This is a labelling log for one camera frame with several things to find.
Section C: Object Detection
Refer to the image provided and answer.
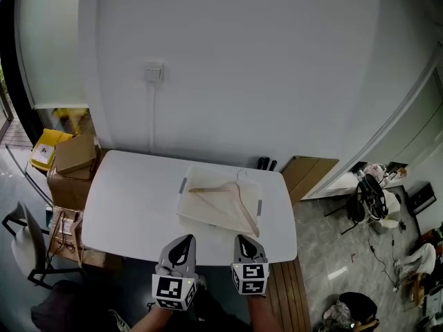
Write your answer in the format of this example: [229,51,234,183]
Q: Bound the wooden slatted bench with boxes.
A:
[267,257,313,332]

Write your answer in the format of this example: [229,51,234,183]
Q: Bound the grey chair with black frame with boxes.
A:
[1,200,84,287]

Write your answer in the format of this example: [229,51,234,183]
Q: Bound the black chair with round fan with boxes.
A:
[324,172,403,235]

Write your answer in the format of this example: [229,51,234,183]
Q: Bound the white wall cable duct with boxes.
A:
[148,80,157,156]

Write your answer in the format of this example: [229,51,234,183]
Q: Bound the black box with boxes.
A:
[406,181,436,216]

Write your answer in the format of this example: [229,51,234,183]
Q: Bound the person's left hand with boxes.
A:
[154,264,190,279]

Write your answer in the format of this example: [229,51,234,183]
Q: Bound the open cardboard box with cables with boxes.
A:
[47,205,124,268]

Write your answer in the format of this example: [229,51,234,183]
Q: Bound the flat brown cardboard sheet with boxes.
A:
[280,155,341,208]

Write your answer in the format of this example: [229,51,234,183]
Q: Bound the person's white shoe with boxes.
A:
[108,308,132,332]

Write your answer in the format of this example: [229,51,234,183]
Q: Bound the white wall switch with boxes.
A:
[143,61,165,83]

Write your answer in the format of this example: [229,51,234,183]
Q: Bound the person's dark trousers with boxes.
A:
[172,284,254,332]

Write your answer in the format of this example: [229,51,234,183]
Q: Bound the yellow plastic bin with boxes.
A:
[28,127,74,172]

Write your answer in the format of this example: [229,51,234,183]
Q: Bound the black floor cable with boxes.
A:
[365,225,399,293]

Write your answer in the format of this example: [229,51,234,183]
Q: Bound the wooden clothes hanger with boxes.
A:
[188,169,261,239]

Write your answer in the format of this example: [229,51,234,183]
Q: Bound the small brown cardboard box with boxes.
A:
[55,133,98,176]

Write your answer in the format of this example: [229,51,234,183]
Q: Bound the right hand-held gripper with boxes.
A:
[230,234,270,296]

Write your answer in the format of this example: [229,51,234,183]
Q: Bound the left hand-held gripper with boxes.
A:
[151,234,199,312]

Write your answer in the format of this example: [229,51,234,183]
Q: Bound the large taped cardboard box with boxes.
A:
[46,147,107,214]

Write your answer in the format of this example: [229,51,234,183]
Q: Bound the person's right forearm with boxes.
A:
[246,293,282,332]

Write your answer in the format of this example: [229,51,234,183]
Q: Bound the person's left forearm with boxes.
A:
[130,304,174,332]

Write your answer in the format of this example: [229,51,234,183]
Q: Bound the translucent white plastic container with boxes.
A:
[177,165,264,239]

